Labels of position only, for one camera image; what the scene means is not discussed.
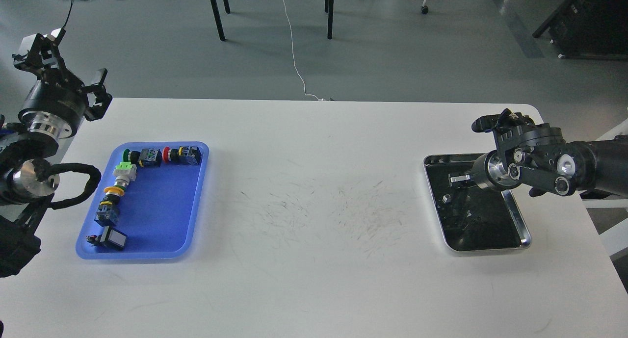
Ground red push button switch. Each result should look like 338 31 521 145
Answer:
162 146 202 166

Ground green push button switch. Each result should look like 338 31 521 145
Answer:
122 148 163 167

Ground green white connector part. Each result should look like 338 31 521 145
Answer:
113 161 137 181

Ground black table leg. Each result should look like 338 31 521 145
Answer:
210 0 231 42
324 0 335 39

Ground silver metal tray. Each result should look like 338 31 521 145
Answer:
423 154 532 255

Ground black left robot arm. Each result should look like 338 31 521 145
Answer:
0 28 112 278

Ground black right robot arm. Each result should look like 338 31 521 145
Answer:
448 137 627 197

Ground black cabinet on casters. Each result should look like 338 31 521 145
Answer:
532 0 628 61

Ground yellow push button switch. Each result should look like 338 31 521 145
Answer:
94 176 131 228

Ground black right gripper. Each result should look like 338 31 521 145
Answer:
448 151 521 191

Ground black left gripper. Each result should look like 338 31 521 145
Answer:
13 28 113 138

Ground blue plastic tray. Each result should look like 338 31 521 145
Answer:
76 141 210 260

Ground black table leg left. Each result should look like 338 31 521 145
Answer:
210 0 231 42

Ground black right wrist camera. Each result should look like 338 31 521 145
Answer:
471 108 565 153

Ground black table leg right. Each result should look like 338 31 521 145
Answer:
324 0 335 39

